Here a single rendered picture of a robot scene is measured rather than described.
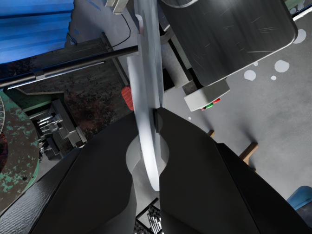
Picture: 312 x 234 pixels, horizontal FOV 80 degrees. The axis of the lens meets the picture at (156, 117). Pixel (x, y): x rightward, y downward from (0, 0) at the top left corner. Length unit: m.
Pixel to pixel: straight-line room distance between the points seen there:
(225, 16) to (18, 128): 1.36
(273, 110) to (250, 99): 0.13
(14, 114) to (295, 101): 1.60
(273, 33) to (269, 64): 0.85
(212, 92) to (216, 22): 0.30
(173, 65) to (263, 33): 0.31
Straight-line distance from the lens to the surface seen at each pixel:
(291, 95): 1.13
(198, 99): 0.54
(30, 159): 1.45
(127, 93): 0.54
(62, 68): 1.12
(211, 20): 0.30
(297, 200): 0.56
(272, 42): 0.27
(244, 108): 1.23
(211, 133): 1.39
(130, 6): 0.53
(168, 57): 0.55
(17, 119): 1.49
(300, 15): 0.87
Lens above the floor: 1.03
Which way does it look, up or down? 35 degrees down
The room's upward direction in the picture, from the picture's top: 120 degrees counter-clockwise
